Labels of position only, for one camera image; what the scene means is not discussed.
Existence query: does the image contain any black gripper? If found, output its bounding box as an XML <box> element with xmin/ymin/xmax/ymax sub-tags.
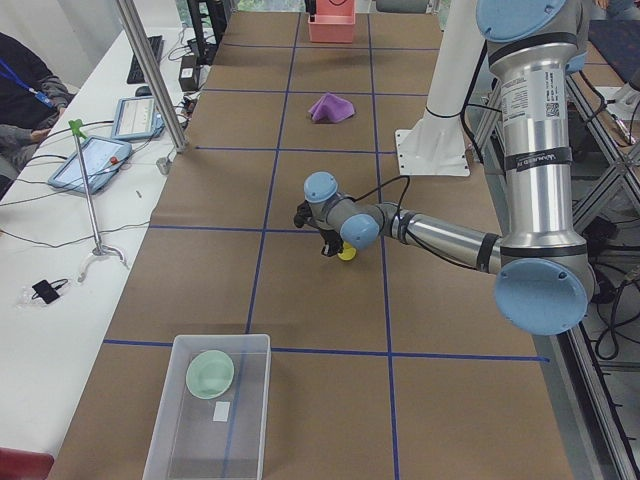
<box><xmin>293</xmin><ymin>201</ymin><xmax>342</xmax><ymax>257</ymax></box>

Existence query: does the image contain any yellow plastic cup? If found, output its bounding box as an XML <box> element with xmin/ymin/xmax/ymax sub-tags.
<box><xmin>338</xmin><ymin>242</ymin><xmax>357</xmax><ymax>262</ymax></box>

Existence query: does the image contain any purple cloth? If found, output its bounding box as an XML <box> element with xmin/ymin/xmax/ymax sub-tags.
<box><xmin>308</xmin><ymin>92</ymin><xmax>355</xmax><ymax>124</ymax></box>

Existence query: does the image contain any light green bowl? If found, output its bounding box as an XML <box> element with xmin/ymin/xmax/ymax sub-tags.
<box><xmin>185</xmin><ymin>350</ymin><xmax>235</xmax><ymax>400</ymax></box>

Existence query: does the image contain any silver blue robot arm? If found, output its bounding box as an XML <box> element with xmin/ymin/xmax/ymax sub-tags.
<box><xmin>294</xmin><ymin>1</ymin><xmax>595</xmax><ymax>335</ymax></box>

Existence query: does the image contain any clear plastic storage box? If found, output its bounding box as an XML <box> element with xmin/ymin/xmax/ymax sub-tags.
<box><xmin>143</xmin><ymin>334</ymin><xmax>271</xmax><ymax>479</ymax></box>

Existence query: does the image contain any small metal cylinder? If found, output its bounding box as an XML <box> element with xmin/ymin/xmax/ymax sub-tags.
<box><xmin>156</xmin><ymin>158</ymin><xmax>170</xmax><ymax>175</ymax></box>

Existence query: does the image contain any black power adapter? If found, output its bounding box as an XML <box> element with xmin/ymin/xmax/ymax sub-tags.
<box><xmin>178</xmin><ymin>54</ymin><xmax>201</xmax><ymax>92</ymax></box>

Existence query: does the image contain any pink plastic bin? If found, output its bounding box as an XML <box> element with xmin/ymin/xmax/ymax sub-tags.
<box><xmin>305</xmin><ymin>0</ymin><xmax>356</xmax><ymax>44</ymax></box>

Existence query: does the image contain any teach pendant tablet far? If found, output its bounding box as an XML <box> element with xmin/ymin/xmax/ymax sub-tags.
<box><xmin>111</xmin><ymin>96</ymin><xmax>164</xmax><ymax>141</ymax></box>

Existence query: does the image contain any teach pendant tablet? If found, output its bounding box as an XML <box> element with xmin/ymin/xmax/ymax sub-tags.
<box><xmin>111</xmin><ymin>96</ymin><xmax>164</xmax><ymax>141</ymax></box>
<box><xmin>47</xmin><ymin>136</ymin><xmax>133</xmax><ymax>194</ymax></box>

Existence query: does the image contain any black computer mouse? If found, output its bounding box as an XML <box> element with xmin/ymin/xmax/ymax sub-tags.
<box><xmin>135</xmin><ymin>85</ymin><xmax>152</xmax><ymax>97</ymax></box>

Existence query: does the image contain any teach pendant tablet near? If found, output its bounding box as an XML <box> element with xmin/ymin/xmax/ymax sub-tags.
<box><xmin>47</xmin><ymin>136</ymin><xmax>133</xmax><ymax>194</ymax></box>

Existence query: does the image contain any black keyboard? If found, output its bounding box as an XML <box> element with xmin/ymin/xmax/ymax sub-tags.
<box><xmin>126</xmin><ymin>34</ymin><xmax>165</xmax><ymax>85</ymax></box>

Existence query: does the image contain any green tipped grabber stick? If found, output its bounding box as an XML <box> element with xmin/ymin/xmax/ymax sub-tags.
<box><xmin>69</xmin><ymin>119</ymin><xmax>128</xmax><ymax>283</ymax></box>

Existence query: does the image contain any small black device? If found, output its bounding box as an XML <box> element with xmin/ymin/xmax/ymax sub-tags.
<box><xmin>31</xmin><ymin>278</ymin><xmax>69</xmax><ymax>304</ymax></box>

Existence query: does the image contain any seated person in black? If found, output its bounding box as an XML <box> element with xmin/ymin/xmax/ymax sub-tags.
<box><xmin>1</xmin><ymin>34</ymin><xmax>74</xmax><ymax>174</ymax></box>

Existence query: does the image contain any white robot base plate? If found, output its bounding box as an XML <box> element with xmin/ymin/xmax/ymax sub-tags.
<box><xmin>395</xmin><ymin>127</ymin><xmax>470</xmax><ymax>177</ymax></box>

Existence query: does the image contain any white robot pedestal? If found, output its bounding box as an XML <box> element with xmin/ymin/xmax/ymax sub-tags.
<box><xmin>423</xmin><ymin>0</ymin><xmax>485</xmax><ymax>132</ymax></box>

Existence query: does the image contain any aluminium frame post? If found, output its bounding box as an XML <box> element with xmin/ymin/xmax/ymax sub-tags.
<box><xmin>116</xmin><ymin>0</ymin><xmax>187</xmax><ymax>153</ymax></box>

